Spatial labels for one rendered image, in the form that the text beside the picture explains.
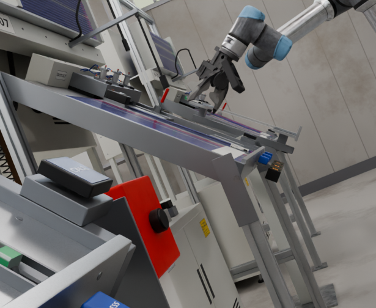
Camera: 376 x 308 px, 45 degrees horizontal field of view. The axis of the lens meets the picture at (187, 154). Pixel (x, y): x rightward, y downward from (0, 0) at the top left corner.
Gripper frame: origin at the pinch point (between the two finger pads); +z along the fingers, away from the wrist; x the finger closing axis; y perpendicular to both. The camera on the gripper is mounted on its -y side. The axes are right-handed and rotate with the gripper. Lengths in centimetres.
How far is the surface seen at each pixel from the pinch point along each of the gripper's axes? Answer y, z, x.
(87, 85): 30.6, 13.3, 20.6
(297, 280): -31, 46, -83
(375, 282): -54, 28, -98
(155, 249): -54, 17, 58
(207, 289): -30, 49, -14
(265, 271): -55, 21, 17
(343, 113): 123, -50, -369
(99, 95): 25.7, 13.8, 18.1
